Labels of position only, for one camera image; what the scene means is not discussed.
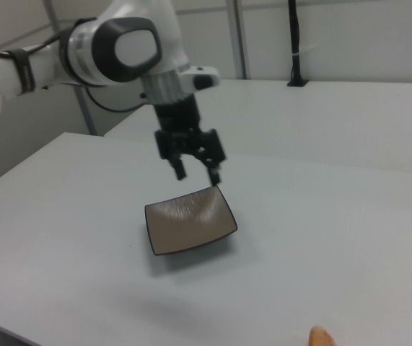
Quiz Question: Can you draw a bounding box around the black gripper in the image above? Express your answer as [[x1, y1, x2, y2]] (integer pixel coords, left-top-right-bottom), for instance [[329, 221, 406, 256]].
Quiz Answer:
[[153, 94, 227, 188]]

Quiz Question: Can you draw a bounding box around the orange-brown bread piece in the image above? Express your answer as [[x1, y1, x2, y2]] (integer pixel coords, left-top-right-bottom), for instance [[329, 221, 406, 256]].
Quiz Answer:
[[308, 325, 338, 346]]

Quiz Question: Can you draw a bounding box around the square brown ceramic plate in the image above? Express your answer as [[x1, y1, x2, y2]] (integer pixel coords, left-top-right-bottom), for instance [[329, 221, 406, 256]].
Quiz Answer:
[[144, 185, 239, 257]]

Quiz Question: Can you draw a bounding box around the black pole with base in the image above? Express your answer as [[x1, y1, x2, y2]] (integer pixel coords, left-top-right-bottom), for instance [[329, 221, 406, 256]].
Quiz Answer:
[[286, 0, 312, 89]]

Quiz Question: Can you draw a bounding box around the white cable tie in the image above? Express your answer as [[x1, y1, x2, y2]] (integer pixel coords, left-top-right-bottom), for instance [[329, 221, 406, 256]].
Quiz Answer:
[[292, 43, 320, 58]]

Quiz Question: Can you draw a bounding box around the black velcro strap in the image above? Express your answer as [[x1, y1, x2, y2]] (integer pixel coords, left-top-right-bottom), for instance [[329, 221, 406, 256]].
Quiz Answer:
[[7, 48, 38, 96]]

